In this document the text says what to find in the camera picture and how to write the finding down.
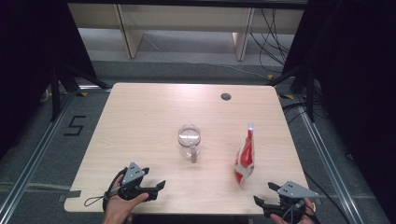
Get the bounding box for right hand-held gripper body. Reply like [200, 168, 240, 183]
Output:
[262, 180, 320, 224]

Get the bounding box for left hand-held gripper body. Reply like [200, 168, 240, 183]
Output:
[116, 161, 159, 202]

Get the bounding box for red and white plastic bag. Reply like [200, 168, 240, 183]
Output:
[233, 123, 256, 187]

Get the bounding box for glass jar with taupe handle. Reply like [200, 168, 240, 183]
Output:
[177, 123, 203, 164]

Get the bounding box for person's right hand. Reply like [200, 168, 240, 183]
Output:
[270, 197, 318, 224]

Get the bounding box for person's left hand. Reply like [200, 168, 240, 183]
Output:
[102, 174, 150, 224]

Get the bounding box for grey tape strip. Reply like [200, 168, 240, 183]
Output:
[57, 189, 82, 203]

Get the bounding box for black metal stand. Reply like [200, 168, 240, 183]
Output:
[266, 63, 316, 123]
[49, 60, 112, 123]

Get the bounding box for pale flat floor strip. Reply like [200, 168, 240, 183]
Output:
[0, 181, 71, 192]

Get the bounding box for black curtain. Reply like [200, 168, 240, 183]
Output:
[281, 0, 396, 224]
[0, 0, 98, 160]

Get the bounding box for light wooden bench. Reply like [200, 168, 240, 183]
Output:
[67, 3, 305, 62]

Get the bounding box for long black floor cable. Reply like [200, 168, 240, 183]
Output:
[303, 171, 351, 224]

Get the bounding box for black wrist cord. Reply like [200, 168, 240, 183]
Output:
[83, 167, 129, 213]

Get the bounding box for aluminium floor rail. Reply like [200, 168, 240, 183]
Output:
[0, 90, 78, 218]
[294, 95, 359, 224]

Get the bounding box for black floor cables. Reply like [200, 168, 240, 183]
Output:
[281, 101, 328, 125]

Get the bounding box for bundle of black cables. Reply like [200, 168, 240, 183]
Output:
[248, 7, 292, 75]

